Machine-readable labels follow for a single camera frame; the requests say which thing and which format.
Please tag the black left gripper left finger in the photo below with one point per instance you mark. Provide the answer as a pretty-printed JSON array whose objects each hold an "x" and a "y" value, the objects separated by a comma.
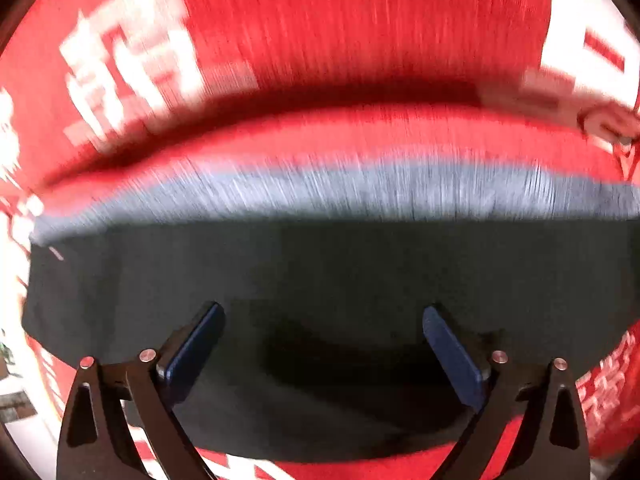
[{"x": 95, "y": 441}]

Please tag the black pants with grey waistband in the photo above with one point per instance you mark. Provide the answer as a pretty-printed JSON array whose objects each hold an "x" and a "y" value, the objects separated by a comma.
[{"x": 324, "y": 274}]

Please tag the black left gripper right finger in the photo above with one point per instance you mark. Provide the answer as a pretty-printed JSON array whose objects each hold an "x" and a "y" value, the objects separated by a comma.
[{"x": 551, "y": 441}]

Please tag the red blanket with white characters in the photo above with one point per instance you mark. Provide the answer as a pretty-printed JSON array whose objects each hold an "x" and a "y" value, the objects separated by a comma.
[{"x": 102, "y": 96}]

